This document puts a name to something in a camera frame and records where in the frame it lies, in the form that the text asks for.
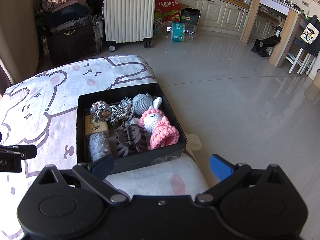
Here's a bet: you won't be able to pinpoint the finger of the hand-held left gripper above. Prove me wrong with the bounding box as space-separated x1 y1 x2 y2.
0 144 38 160

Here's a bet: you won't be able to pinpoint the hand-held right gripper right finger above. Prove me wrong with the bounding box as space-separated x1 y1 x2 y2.
195 154 286 204

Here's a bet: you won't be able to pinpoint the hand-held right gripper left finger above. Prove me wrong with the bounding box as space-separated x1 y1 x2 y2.
37 154 131 204

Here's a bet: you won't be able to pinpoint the light blue knitted bundle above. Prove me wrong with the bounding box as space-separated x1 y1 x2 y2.
87 132 112 162

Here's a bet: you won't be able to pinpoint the black cardboard box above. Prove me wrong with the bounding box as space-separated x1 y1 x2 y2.
76 82 188 175

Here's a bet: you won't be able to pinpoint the dark hair claw clip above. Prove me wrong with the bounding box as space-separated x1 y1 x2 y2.
114 125 148 158

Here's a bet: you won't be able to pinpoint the gold paper packet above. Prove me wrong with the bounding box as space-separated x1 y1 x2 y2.
84 114 110 137

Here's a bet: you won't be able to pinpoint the braided grey rope bundle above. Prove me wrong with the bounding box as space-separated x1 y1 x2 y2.
90 97 133 126

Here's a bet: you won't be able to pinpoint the pink crochet bunny doll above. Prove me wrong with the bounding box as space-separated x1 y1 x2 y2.
139 97 180 151

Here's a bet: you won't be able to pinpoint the grey crochet mouse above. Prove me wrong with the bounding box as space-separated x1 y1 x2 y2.
129 93 156 127

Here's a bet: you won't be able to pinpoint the bear printed bed sheet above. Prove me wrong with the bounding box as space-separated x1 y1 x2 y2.
0 54 210 240

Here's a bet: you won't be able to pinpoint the brown curtain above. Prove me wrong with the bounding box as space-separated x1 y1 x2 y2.
0 0 44 97

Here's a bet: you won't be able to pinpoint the black storage case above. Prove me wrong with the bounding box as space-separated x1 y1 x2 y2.
40 10 104 66

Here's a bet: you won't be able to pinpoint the pair of black shoes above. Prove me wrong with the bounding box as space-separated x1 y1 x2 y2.
251 38 270 57

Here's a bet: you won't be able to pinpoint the pack of plastic bottles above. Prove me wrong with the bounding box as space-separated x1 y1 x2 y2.
159 21 197 43

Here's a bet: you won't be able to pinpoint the white chair with bag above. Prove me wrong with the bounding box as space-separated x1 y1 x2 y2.
285 15 320 75

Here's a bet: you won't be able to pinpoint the black trash bin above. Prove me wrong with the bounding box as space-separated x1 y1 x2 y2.
180 7 201 27

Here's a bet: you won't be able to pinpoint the white ribbed suitcase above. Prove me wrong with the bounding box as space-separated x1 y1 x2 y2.
103 0 157 52

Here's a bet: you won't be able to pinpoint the cream kitchen cabinets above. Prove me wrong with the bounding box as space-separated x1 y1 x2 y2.
156 0 282 40

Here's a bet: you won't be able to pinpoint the wooden counter table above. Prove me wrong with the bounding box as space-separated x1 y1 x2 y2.
239 0 320 68

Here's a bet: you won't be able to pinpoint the red cardboard box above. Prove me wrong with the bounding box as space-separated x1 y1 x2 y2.
153 0 182 30

